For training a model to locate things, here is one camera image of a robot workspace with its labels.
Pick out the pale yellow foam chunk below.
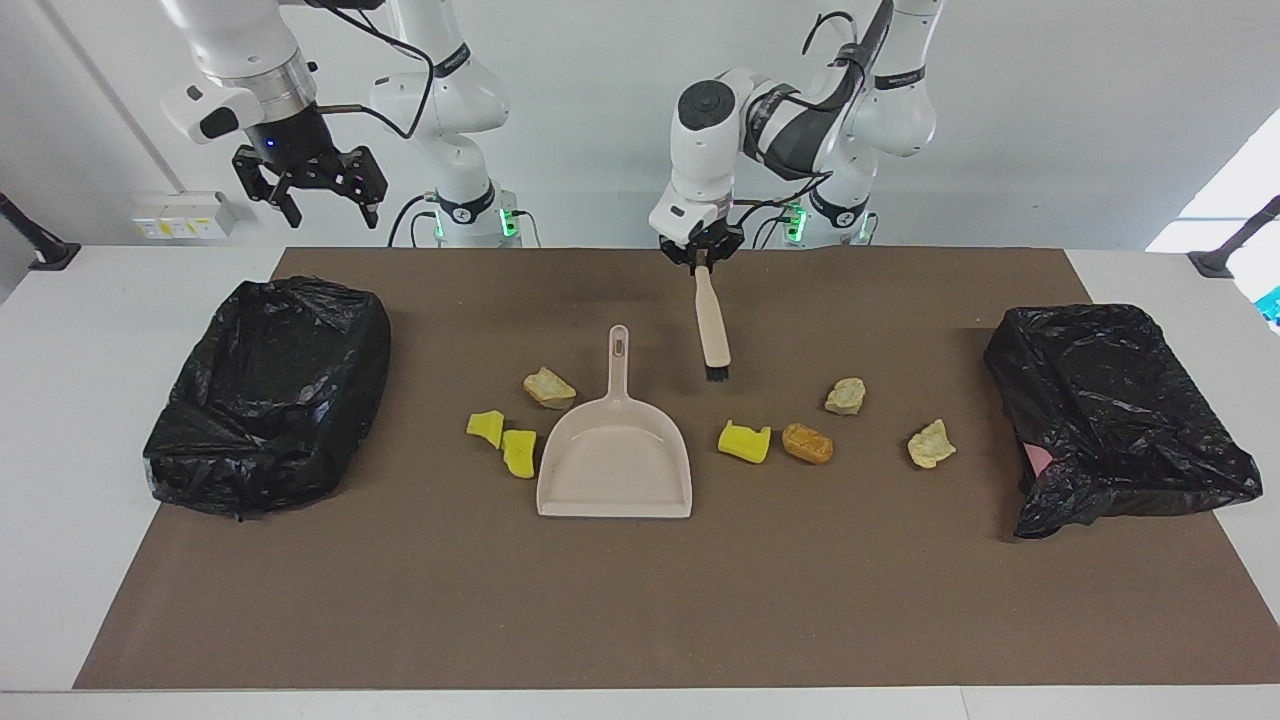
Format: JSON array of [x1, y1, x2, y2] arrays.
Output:
[[907, 419, 957, 470]]

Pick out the beige tan foam chunk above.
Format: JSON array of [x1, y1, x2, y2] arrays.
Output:
[[523, 366, 578, 411]]

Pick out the brown table mat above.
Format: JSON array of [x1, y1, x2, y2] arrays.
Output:
[[73, 247, 1280, 691]]

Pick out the black stand foot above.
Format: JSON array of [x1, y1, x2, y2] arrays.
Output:
[[0, 192, 81, 271], [1188, 195, 1280, 279]]

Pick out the beige hand brush black bristles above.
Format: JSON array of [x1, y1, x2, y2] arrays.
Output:
[[693, 262, 732, 384]]

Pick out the large yellow sponge chunk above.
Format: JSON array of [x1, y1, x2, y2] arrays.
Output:
[[718, 420, 773, 465]]

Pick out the black right base cable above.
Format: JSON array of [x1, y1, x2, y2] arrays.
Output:
[[386, 192, 443, 249]]

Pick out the long yellow sponge piece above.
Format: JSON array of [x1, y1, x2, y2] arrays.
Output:
[[501, 429, 538, 480]]

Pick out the white wall socket box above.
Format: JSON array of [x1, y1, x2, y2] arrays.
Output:
[[131, 192, 236, 241]]

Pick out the black bag lined pink bin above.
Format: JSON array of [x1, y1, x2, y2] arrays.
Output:
[[983, 303, 1264, 541]]

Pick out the beige plastic dustpan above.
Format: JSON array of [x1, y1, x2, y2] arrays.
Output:
[[536, 325, 693, 519]]

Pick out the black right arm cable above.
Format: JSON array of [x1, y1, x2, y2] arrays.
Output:
[[318, 0, 436, 141]]

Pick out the orange brown sponge chunk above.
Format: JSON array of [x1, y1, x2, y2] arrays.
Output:
[[781, 423, 834, 466]]

